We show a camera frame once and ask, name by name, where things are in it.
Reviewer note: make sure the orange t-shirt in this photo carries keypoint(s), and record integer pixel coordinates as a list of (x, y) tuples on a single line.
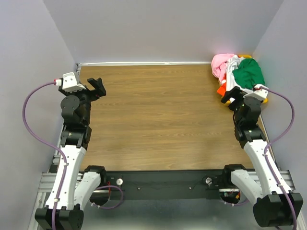
[(222, 86)]

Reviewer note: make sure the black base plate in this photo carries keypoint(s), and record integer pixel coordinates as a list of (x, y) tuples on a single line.
[(165, 185)]

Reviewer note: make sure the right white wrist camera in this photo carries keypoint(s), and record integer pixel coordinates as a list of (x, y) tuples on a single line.
[(260, 92)]

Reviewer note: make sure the white t-shirt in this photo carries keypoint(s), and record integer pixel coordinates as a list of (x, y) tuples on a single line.
[(231, 65)]

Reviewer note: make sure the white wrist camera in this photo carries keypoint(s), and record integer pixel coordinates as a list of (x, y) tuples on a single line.
[(69, 83), (260, 92)]

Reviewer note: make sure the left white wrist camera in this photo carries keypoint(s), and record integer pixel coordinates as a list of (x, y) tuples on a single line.
[(69, 83)]

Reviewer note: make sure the green t-shirt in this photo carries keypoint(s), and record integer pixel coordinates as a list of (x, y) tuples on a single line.
[(248, 74)]

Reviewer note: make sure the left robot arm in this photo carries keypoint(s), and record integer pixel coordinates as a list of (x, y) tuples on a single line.
[(64, 209)]

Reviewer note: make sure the yellow plastic bin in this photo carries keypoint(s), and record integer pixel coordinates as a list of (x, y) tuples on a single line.
[(245, 56)]

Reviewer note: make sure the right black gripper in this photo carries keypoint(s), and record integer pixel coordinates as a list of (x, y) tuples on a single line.
[(236, 93)]

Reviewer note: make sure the pink t-shirt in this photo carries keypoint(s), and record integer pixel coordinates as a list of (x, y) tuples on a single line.
[(218, 64)]

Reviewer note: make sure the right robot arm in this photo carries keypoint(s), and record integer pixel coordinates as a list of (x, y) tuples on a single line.
[(275, 204)]

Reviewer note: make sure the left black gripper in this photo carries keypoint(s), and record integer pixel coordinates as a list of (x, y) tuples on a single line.
[(99, 91)]

